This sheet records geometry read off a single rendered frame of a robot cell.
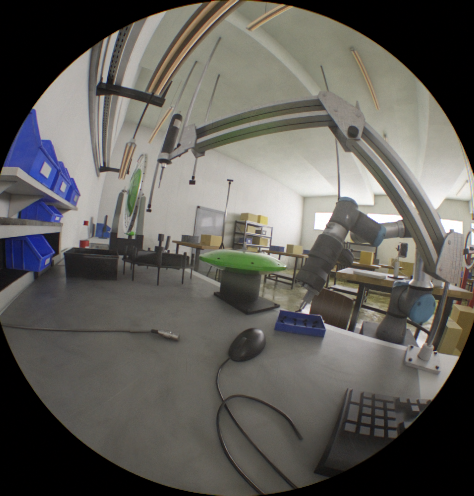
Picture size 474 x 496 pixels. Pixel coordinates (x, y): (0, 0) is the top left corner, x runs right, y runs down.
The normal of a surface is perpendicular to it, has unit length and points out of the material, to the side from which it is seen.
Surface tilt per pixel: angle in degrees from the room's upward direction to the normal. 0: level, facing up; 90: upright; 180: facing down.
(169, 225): 90
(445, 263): 90
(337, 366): 0
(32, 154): 93
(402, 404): 73
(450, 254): 90
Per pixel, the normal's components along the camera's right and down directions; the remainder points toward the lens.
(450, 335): -0.69, -0.06
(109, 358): 0.11, -0.99
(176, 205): 0.65, 0.10
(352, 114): -0.41, -0.02
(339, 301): -0.97, -0.11
